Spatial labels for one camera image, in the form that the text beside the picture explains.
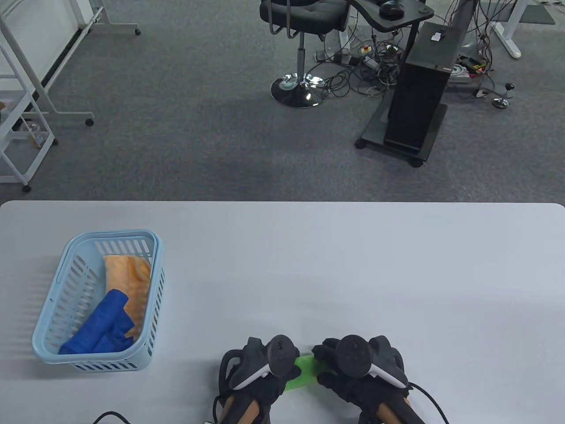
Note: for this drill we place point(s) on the green rectangular towel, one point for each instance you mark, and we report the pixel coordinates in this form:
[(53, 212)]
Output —
[(304, 371)]

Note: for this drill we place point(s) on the black desk column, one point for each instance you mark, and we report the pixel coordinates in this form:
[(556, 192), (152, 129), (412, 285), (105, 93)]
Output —
[(463, 17)]

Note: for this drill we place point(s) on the black computer tower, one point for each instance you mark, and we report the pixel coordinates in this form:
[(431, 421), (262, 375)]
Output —
[(419, 97)]

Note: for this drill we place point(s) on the orange towel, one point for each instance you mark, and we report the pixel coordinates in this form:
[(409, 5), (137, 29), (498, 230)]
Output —
[(132, 274)]

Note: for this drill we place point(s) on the white wheeled rack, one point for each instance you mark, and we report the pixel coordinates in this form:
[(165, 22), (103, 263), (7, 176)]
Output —
[(17, 132)]

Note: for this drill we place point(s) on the person's left hand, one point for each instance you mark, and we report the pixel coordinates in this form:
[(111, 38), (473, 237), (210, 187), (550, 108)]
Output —
[(256, 349)]

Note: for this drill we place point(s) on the black office chair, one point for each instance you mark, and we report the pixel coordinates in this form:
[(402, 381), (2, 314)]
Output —
[(304, 13)]

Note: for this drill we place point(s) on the person's right forearm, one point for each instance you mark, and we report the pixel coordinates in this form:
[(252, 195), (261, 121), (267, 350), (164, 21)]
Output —
[(395, 413)]

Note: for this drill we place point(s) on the person's right hand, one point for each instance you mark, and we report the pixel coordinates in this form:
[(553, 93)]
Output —
[(353, 388)]

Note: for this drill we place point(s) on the black computer mouse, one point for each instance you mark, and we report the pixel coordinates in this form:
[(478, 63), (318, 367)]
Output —
[(390, 9)]

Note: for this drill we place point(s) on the blue towel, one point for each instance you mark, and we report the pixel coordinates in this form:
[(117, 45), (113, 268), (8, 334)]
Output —
[(103, 327)]

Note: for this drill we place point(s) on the small metal stand black knob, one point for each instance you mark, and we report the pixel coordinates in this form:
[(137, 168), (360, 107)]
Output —
[(501, 103)]

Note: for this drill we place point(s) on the white desk leg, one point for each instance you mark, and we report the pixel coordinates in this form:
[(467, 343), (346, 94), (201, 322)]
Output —
[(507, 31)]

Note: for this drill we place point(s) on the white whiteboard stand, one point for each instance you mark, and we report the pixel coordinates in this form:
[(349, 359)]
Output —
[(44, 95)]

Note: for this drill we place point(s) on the person's left forearm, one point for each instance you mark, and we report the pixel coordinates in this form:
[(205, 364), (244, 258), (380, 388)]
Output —
[(240, 413)]

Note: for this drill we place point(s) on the black rolling desk stand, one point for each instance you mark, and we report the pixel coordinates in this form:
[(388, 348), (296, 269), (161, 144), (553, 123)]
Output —
[(410, 15)]

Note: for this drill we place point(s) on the grey floor base plate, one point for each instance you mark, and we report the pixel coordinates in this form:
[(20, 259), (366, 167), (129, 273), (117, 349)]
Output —
[(459, 73)]

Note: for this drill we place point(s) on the white power strip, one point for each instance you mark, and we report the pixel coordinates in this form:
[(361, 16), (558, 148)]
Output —
[(329, 56)]

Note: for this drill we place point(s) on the dark floor mat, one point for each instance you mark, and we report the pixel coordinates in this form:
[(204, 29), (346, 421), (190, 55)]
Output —
[(536, 13)]

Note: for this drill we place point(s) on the light blue plastic basket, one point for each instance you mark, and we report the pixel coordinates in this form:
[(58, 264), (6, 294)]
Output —
[(110, 232)]

